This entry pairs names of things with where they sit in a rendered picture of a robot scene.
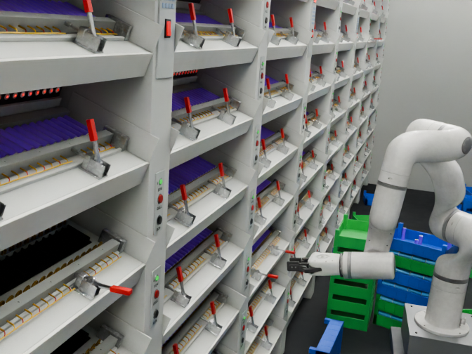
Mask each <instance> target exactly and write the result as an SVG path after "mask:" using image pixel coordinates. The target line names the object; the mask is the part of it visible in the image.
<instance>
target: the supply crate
mask: <svg viewBox="0 0 472 354"><path fill-rule="evenodd" d="M403 225H404V223H401V222H399V224H398V228H396V229H395V234H394V236H393V241H392V244H391V247H390V249H394V250H396V251H401V252H405V253H407V254H412V255H415V256H420V257H423V258H428V259H431V260H434V261H436V260H437V258H438V257H439V256H441V255H443V254H456V253H457V252H458V249H459V248H458V247H457V246H455V245H453V244H452V246H451V247H450V248H449V249H447V242H445V241H443V240H440V239H439V238H437V237H436V236H435V235H430V234H427V233H424V232H419V231H416V230H410V229H407V228H406V234H405V240H401V237H402V228H403ZM420 235H423V240H422V245H420V244H415V243H414V240H415V239H419V236H420Z"/></svg>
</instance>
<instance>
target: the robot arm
mask: <svg viewBox="0 0 472 354"><path fill-rule="evenodd" d="M471 148H472V137H471V134H470V133H469V132H468V131H467V130H466V129H464V128H461V127H460V126H455V125H451V124H446V123H442V122H437V121H433V120H430V119H417V120H415V121H413V122H412V123H411V124H410V125H409V126H408V127H407V130H406V132H405V133H403V134H401V135H399V136H398V137H396V138H394V139H393V140H392V141H391V142H390V143H389V145H388V147H387V148H386V151H385V154H384V156H383V161H382V165H381V170H380V173H379V178H378V181H377V184H376V190H375V193H374V198H373V201H372V207H371V210H370V214H369V227H368V233H367V239H366V243H365V249H364V252H344V253H343V254H342V253H340V254H333V253H321V252H314V253H312V254H311V256H310V257H308V258H306V257H303V258H293V257H291V258H289V261H287V271H299V272H304V273H309V275H315V276H329V275H340V277H343V278H344V279H371V280H393V279H394V278H395V255H394V253H393V252H389V251H390V247H391V244H392V241H393V236H394V234H395V229H396V226H397V223H398V219H399V216H400V212H401V208H402V204H403V202H404V198H405V193H406V191H407V186H408V183H409V177H410V175H411V172H412V167H413V166H414V164H415V163H420V164H421V165H422V166H423V167H424V168H425V170H426V171H427V172H428V174H429V176H430V178H431V182H432V184H433V189H434V192H435V205H434V207H433V210H432V213H431V216H430V218H429V228H430V230H431V232H432V233H433V234H434V235H435V236H436V237H437V238H439V239H440V240H443V241H445V242H448V243H450V244H453V245H455V246H457V247H458V248H459V251H458V252H457V254H443V255H441V256H439V257H438V258H437V260H436V262H435V267H434V271H433V277H432V282H431V288H430V293H429V297H428V303H427V308H426V310H423V311H419V312H418V313H416V315H415V316H414V321H415V322H416V323H417V325H418V326H420V327H421V328H422V329H424V330H426V331H428V332H430V333H432V334H436V335H439V336H445V337H451V338H457V337H463V336H466V335H467V334H468V333H469V326H468V325H467V323H466V317H465V318H463V317H462V316H461V314H462V310H463V307H464V300H465V296H466V290H467V286H468V280H469V276H470V273H471V269H472V214H468V213H466V212H464V211H460V210H458V208H457V206H458V205H459V204H460V203H461V202H462V201H463V200H464V197H465V194H466V187H465V182H464V177H463V173H462V170H461V168H460V166H459V165H458V164H457V162H456V161H455V160H457V159H460V158H462V157H464V156H465V155H467V154H468V152H469V151H470V150H471ZM309 267H310V268H309Z"/></svg>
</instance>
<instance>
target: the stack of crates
mask: <svg viewBox="0 0 472 354"><path fill-rule="evenodd" d="M368 227H369V222H366V221H357V220H352V219H348V214H344V215H343V220H342V222H341V224H340V226H339V228H338V229H336V230H335V236H334V249H333V254H340V253H342V254H343V253H344V252H364V249H365V243H366V239H367V233H368ZM375 288H376V280H371V279H344V278H343V277H340V275H330V283H329V296H328V302H327V315H326V318H330V319H334V320H340V321H344V323H343V327H345V328H349V329H356V330H360V331H364V332H367V329H368V326H369V321H370V317H371V314H372V309H373V305H374V294H375Z"/></svg>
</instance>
